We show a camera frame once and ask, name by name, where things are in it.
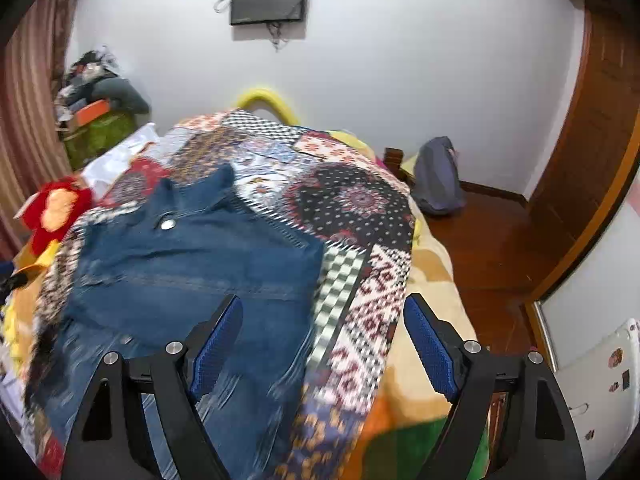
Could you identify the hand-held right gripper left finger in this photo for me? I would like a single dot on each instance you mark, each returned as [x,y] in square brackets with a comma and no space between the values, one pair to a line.
[215,355]

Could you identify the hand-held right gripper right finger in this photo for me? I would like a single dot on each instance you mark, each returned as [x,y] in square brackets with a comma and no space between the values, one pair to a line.
[430,345]

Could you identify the blue denim jacket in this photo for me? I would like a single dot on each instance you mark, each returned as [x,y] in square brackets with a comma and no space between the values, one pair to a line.
[190,260]

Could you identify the patchwork printed blanket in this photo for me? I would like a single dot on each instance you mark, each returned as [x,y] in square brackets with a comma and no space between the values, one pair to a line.
[350,200]

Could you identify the white stickered panel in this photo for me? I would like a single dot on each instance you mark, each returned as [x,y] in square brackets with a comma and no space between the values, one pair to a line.
[595,385]

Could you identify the grey backpack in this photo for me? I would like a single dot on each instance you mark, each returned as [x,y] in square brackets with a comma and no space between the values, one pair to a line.
[437,175]

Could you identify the wooden bedpost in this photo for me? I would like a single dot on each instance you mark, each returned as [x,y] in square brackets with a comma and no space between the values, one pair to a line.
[394,160]

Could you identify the white cloth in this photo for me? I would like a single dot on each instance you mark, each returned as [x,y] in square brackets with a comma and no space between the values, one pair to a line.
[125,152]

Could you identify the red yellow plush toy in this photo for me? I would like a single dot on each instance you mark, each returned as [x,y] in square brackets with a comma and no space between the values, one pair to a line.
[42,192]

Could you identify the green patterned cloth box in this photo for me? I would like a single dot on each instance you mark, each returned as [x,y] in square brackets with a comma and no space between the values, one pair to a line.
[100,135]

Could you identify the yellow curved headboard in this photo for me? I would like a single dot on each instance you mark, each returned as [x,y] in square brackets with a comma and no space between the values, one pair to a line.
[260,94]

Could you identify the orange box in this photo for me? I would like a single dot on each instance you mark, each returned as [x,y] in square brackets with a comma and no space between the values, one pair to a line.
[92,112]

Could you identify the striped red gold curtain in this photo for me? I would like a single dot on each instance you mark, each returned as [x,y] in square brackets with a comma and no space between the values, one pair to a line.
[30,110]

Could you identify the pile of clutter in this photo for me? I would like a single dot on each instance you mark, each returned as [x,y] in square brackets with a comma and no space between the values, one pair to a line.
[87,72]

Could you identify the wooden door frame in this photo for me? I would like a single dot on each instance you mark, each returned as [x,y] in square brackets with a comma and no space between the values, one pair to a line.
[575,160]

